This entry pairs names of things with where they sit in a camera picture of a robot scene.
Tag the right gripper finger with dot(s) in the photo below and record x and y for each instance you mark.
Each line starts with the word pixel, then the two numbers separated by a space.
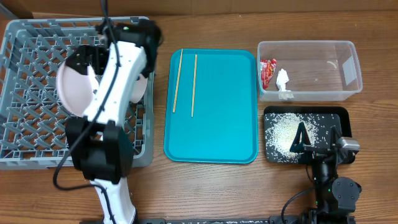
pixel 335 134
pixel 301 140

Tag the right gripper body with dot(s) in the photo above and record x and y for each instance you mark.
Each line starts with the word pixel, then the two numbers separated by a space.
pixel 313 154

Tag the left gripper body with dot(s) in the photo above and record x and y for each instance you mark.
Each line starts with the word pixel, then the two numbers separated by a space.
pixel 101 53

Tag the rice grains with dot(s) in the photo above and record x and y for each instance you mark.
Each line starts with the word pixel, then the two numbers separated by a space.
pixel 280 130

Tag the large white plate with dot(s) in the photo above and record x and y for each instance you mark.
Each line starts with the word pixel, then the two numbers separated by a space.
pixel 76 91

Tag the pink-white bowl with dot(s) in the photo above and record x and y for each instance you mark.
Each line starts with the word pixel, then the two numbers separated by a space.
pixel 139 89

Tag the white tissue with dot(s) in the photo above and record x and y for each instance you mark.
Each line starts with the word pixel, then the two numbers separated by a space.
pixel 281 82

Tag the red snack wrapper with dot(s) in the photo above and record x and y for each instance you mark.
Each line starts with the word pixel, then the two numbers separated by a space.
pixel 267 71

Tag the wooden chopstick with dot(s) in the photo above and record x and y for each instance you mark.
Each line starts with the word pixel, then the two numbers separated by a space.
pixel 194 85
pixel 178 80

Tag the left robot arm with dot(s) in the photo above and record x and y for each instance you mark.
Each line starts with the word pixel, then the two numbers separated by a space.
pixel 107 80

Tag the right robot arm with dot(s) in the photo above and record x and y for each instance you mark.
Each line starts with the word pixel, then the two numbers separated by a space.
pixel 335 196

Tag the black waste tray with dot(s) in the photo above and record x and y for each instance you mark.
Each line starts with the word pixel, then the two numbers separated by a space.
pixel 345 126

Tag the clear plastic bin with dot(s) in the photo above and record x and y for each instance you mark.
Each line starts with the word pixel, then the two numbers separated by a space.
pixel 318 70

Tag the teal serving tray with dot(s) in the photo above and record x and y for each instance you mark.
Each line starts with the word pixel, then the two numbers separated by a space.
pixel 224 127

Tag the grey plastic dish rack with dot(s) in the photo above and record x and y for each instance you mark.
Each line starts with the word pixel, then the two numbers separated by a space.
pixel 33 118

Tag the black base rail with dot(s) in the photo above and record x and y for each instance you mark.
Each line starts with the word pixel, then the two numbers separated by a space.
pixel 270 220

